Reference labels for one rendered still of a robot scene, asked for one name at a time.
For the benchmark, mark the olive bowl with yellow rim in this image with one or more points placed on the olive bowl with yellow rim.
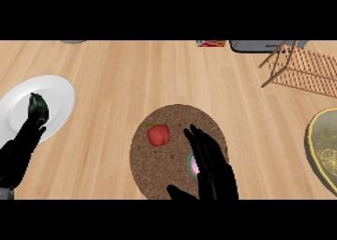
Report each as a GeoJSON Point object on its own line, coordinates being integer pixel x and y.
{"type": "Point", "coordinates": [327, 150]}

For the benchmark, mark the dark green vegetable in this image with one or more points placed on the dark green vegetable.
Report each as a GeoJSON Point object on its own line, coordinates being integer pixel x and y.
{"type": "Point", "coordinates": [37, 104]}

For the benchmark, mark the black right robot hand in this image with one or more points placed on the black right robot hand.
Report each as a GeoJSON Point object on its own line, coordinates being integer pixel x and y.
{"type": "Point", "coordinates": [213, 165]}

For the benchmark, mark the wooden tiered shelf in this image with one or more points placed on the wooden tiered shelf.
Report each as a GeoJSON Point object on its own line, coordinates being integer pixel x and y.
{"type": "Point", "coordinates": [306, 67]}

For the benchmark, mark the dark grey appliance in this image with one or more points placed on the dark grey appliance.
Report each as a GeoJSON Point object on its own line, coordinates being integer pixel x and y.
{"type": "Point", "coordinates": [263, 45]}

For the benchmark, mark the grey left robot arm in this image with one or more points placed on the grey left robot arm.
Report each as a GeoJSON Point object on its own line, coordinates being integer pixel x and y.
{"type": "Point", "coordinates": [2, 193]}

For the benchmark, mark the pink frosted cupcake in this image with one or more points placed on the pink frosted cupcake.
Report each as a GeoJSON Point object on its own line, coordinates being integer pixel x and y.
{"type": "Point", "coordinates": [192, 167]}

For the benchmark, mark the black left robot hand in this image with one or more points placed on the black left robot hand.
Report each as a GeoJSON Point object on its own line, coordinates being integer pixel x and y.
{"type": "Point", "coordinates": [18, 146]}

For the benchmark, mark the red and yellow box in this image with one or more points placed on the red and yellow box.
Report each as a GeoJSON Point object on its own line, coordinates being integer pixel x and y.
{"type": "Point", "coordinates": [210, 43]}

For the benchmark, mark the red bell pepper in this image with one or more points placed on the red bell pepper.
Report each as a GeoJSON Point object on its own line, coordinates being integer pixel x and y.
{"type": "Point", "coordinates": [158, 135]}

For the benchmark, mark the white round plate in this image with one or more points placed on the white round plate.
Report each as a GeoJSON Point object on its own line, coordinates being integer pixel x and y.
{"type": "Point", "coordinates": [18, 106]}

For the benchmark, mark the grey round object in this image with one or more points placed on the grey round object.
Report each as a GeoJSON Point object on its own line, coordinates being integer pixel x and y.
{"type": "Point", "coordinates": [72, 41]}

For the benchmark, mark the brown round placemat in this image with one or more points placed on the brown round placemat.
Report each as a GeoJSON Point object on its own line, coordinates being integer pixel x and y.
{"type": "Point", "coordinates": [161, 162]}

